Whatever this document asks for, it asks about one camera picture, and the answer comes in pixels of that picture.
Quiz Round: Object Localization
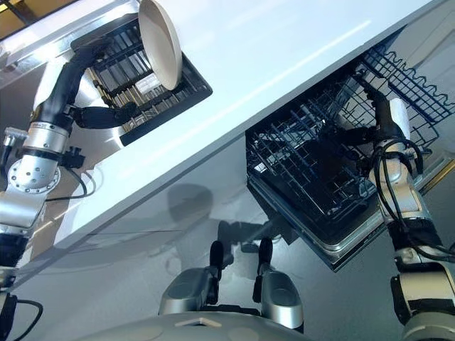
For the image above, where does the black dish drying rack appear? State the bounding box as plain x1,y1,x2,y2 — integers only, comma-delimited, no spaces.
70,13,213,147

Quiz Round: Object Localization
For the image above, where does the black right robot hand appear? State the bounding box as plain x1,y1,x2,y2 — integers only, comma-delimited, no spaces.
341,85,412,168

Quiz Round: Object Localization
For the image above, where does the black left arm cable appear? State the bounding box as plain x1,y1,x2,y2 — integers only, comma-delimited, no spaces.
45,169,97,202

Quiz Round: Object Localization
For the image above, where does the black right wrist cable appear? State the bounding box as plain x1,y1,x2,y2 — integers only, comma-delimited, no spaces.
371,138,426,223

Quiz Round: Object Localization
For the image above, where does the silver robot leg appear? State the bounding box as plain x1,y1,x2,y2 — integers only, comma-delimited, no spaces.
252,237,304,331
159,240,225,317

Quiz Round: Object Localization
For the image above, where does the silver right robot leg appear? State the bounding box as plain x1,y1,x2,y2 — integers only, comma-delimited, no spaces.
252,237,304,331

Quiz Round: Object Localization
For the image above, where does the blue wire dishwasher rack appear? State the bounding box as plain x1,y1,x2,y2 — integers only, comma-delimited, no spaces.
360,45,455,152

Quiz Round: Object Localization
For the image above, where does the stainless steel sink surround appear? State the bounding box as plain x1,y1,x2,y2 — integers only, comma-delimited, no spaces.
5,0,143,171

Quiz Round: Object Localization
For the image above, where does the steel dishwasher door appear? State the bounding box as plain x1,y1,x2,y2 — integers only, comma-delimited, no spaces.
247,177,390,274

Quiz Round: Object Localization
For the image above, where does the silver left robot leg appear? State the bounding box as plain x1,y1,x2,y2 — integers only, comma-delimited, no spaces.
159,240,225,317

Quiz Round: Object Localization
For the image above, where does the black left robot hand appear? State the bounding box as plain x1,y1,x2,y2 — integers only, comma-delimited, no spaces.
31,38,139,135

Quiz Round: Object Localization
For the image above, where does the silver robot torso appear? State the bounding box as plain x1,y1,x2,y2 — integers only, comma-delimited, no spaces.
69,311,303,341

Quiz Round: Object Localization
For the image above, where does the beige round plate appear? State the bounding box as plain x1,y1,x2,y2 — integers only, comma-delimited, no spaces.
137,0,184,92

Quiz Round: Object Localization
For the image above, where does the black wire dishwasher rack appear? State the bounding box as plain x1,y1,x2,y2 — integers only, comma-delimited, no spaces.
245,76,387,228

